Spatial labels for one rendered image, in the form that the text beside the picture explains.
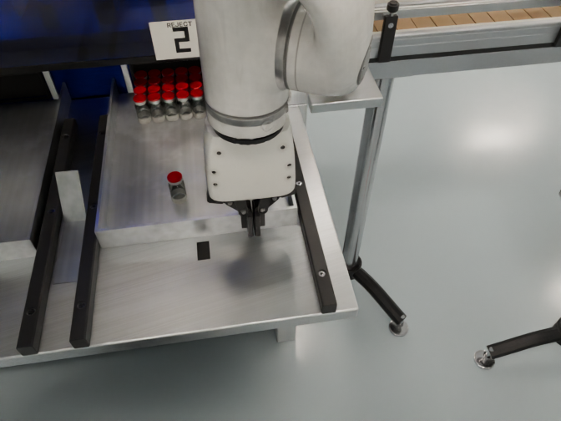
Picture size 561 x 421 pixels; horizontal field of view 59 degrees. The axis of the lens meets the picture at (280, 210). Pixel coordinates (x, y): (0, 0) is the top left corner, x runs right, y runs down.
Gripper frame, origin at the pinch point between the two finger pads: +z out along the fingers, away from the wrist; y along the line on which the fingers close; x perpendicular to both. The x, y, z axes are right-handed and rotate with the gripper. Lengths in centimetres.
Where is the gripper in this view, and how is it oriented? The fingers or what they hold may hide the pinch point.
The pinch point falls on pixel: (252, 218)
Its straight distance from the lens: 62.8
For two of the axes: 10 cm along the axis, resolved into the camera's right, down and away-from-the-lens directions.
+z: -0.1, 6.8, 7.3
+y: -9.9, 1.0, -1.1
